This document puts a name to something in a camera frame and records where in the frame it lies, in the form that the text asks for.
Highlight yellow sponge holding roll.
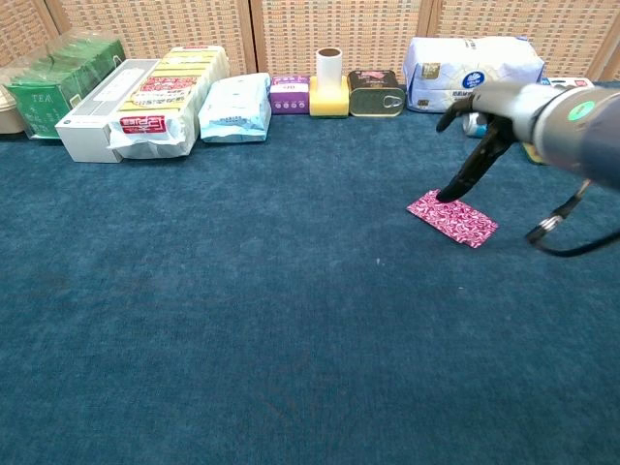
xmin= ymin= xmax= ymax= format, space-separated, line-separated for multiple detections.
xmin=308 ymin=76 xmax=351 ymax=119

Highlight large white tissue pack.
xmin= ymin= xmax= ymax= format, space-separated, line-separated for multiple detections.
xmin=402 ymin=35 xmax=546 ymax=114

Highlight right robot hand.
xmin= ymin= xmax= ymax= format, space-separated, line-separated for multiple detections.
xmin=435 ymin=80 xmax=558 ymax=203

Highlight long white cardboard box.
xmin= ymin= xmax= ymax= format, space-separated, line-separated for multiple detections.
xmin=54 ymin=58 xmax=164 ymax=164

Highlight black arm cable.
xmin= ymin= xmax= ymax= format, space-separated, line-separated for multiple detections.
xmin=525 ymin=179 xmax=620 ymax=258

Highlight gold luncheon meat can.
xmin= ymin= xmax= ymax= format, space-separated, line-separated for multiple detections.
xmin=347 ymin=69 xmax=406 ymax=118

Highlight small purple box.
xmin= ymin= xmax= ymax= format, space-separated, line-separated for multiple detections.
xmin=268 ymin=75 xmax=311 ymax=116

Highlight wicker folding screen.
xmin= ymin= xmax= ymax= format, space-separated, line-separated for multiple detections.
xmin=0 ymin=0 xmax=620 ymax=83

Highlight loose yellow sponge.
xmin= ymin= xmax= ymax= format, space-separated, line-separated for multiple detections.
xmin=521 ymin=142 xmax=546 ymax=166

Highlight white roll with cardboard core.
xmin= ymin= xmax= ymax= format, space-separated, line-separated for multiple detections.
xmin=316 ymin=47 xmax=345 ymax=89

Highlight light blue wet wipes pack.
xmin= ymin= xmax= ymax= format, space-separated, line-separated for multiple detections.
xmin=198 ymin=72 xmax=272 ymax=143

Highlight clear box of green tea bags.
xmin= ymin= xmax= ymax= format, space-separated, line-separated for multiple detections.
xmin=2 ymin=31 xmax=128 ymax=140

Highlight yellow red snack package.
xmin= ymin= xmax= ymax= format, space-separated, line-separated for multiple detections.
xmin=107 ymin=46 xmax=232 ymax=160

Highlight pink patterned packet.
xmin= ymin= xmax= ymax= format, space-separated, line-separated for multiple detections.
xmin=405 ymin=188 xmax=500 ymax=249

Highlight teal table cloth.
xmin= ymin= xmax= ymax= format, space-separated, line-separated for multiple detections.
xmin=0 ymin=81 xmax=620 ymax=465

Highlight blue cling film roll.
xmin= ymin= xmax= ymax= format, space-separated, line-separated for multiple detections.
xmin=460 ymin=111 xmax=490 ymax=140

